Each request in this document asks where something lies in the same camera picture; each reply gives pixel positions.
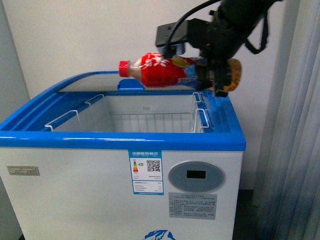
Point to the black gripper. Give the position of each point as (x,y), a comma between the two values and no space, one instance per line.
(220,39)

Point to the silver brand nameplate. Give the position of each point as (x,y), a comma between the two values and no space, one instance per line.
(23,170)

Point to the blue freezer lid handle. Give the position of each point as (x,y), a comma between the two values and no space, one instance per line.
(130,84)

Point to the white blue chest freezer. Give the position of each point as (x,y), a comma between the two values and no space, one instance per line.
(85,192)

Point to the oval temperature control panel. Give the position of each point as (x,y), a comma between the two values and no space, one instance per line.
(196,177)

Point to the white curtain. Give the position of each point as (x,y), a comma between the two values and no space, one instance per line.
(287,183)

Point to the white wire freezer basket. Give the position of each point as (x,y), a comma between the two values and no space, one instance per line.
(136,114)

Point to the grey instruction sticker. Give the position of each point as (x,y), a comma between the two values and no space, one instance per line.
(200,206)

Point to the red label drink bottle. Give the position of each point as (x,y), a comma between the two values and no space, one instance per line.
(152,71)

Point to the energy label sticker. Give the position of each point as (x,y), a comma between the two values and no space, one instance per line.
(146,168)

